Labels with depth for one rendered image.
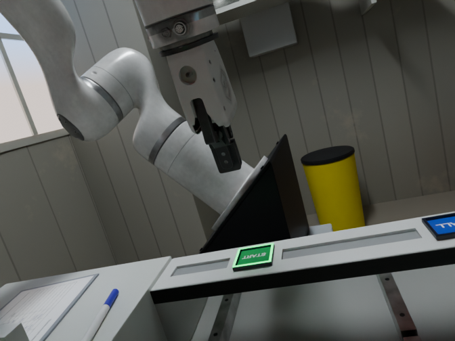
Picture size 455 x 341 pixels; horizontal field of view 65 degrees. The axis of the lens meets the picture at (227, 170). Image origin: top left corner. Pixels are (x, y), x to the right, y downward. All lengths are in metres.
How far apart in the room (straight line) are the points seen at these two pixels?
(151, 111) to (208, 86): 0.34
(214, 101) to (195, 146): 0.31
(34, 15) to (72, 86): 0.13
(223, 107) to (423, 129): 2.77
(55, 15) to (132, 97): 0.20
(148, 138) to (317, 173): 1.90
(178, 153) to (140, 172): 1.94
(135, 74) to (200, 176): 0.26
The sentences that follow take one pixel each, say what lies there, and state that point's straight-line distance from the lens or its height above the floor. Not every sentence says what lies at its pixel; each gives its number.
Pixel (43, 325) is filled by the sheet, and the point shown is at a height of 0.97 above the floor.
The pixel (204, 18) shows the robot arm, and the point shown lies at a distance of 0.42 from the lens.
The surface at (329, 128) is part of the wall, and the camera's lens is 3.02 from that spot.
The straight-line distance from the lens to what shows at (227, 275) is 0.51.
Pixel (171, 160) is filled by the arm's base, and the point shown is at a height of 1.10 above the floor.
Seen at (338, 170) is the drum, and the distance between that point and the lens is 2.51.
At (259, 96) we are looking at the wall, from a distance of 3.02.
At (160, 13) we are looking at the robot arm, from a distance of 0.42.
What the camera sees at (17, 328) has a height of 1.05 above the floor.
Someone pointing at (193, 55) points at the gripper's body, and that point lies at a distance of 0.41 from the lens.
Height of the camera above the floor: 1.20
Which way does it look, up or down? 12 degrees down
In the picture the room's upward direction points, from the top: 16 degrees counter-clockwise
